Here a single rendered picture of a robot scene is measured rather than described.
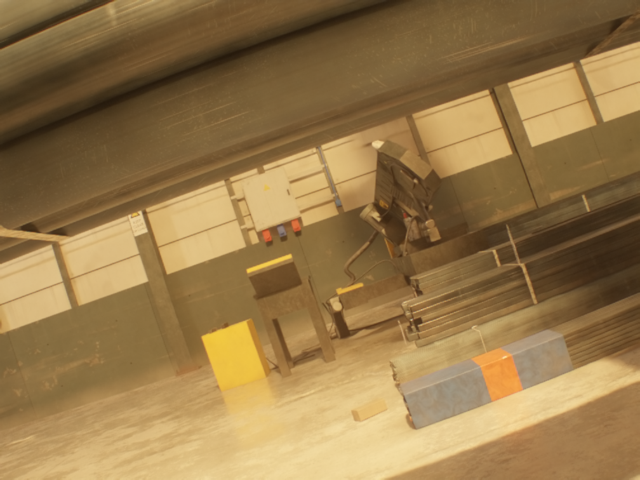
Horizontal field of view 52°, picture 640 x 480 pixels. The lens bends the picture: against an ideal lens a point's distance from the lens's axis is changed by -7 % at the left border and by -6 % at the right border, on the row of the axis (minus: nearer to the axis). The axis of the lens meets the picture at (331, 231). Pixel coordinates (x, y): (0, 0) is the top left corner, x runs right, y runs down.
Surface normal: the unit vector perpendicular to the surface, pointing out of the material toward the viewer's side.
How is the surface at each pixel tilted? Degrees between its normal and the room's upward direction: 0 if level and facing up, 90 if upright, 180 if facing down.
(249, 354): 90
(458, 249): 90
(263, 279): 139
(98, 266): 90
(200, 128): 131
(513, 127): 90
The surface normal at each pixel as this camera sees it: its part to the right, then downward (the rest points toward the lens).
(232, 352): -0.04, -0.04
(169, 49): 0.24, 0.68
